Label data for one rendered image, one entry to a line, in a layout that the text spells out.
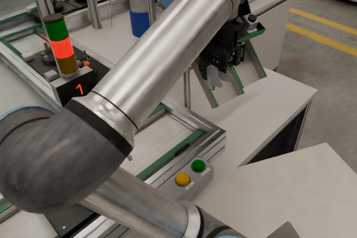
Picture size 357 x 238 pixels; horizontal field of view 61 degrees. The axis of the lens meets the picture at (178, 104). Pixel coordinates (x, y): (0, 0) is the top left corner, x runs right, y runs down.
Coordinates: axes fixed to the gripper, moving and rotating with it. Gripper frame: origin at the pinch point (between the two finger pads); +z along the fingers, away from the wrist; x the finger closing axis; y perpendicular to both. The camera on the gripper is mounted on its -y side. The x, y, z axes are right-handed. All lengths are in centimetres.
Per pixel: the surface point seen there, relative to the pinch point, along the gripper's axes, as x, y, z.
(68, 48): -23.3, -29.4, -10.0
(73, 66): -23.6, -29.3, -4.8
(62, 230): -47, -10, 26
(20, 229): -55, -22, 32
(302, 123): 65, 5, 55
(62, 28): -23.5, -29.3, -15.7
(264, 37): 146, -67, 65
